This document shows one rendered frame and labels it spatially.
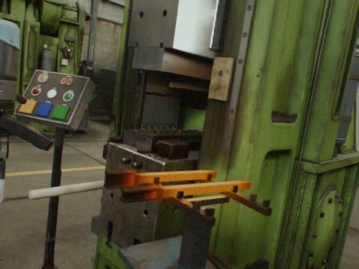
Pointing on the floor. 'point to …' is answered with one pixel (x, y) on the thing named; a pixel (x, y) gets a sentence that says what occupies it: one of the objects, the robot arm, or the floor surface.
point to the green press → (50, 45)
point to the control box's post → (54, 196)
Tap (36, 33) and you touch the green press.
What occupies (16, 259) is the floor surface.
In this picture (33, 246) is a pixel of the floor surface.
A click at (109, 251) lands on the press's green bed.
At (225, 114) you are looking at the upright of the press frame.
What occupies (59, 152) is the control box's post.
